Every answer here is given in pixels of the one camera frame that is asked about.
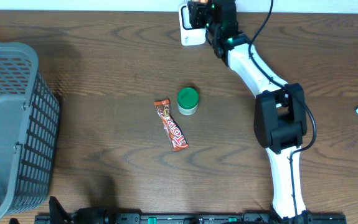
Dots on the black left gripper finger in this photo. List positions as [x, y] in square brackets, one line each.
[57, 215]
[14, 221]

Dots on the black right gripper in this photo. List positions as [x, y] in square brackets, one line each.
[195, 12]

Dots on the green lid jar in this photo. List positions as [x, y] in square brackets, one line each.
[187, 101]

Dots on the red Top chocolate bar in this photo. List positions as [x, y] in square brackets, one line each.
[173, 131]

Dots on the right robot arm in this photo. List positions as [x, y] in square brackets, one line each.
[280, 111]

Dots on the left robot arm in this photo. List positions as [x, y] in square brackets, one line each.
[91, 215]

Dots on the grey plastic mesh basket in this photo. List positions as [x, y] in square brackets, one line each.
[29, 123]

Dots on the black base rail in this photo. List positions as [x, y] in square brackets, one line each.
[250, 217]

